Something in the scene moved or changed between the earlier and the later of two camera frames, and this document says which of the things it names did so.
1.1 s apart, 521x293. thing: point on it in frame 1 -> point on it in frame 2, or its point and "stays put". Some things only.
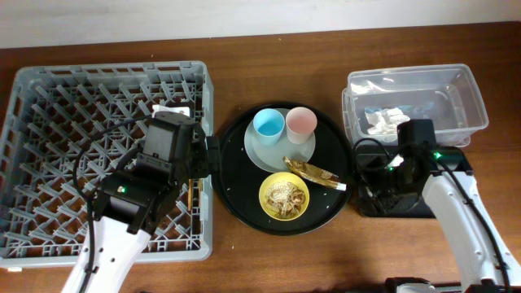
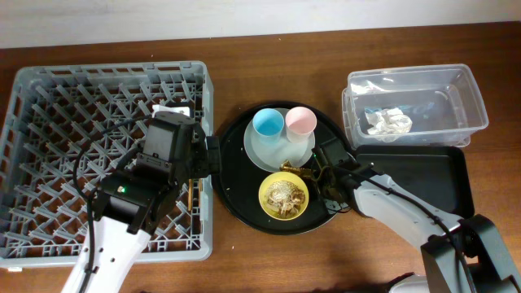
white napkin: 386,120 stays put
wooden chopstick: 190,204 stays put
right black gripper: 375,197 -> 331,154
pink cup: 300,123 stays put
